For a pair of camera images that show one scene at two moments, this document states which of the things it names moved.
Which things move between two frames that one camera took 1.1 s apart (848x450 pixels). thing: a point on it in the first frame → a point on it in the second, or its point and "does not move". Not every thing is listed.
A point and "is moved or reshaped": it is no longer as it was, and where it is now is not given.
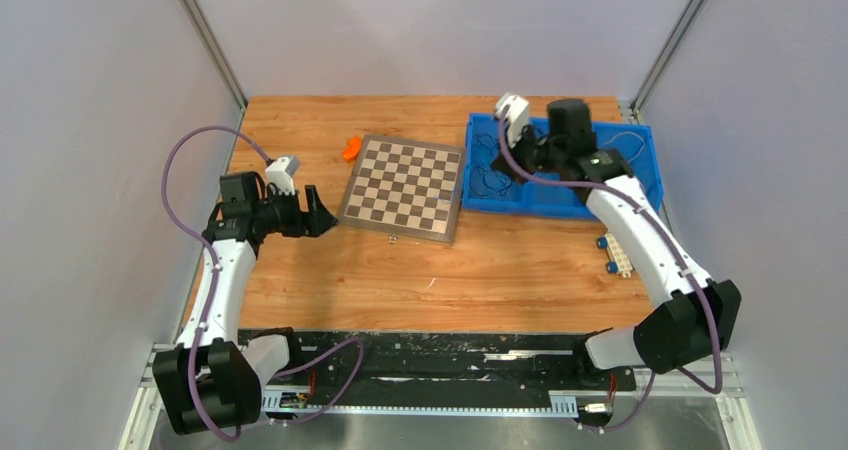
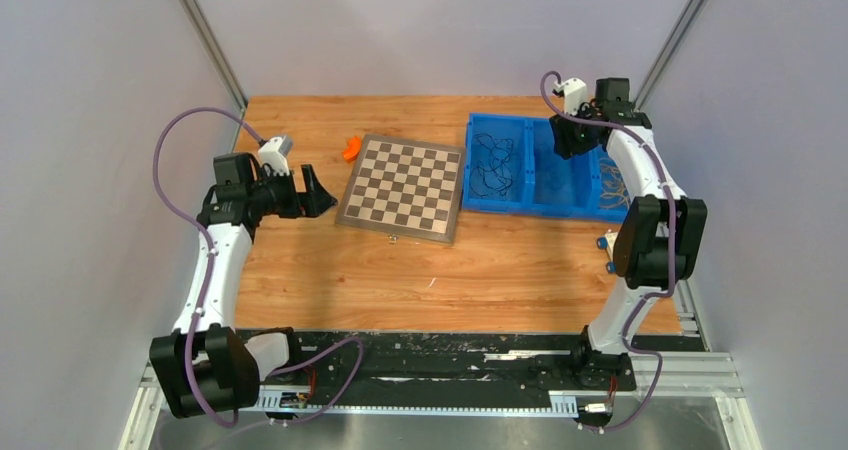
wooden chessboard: (403, 189) does not move
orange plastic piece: (352, 151) does not move
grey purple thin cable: (622, 133) is moved or reshaped
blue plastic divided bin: (526, 196) does not move
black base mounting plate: (456, 358) does not move
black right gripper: (527, 133) → (567, 146)
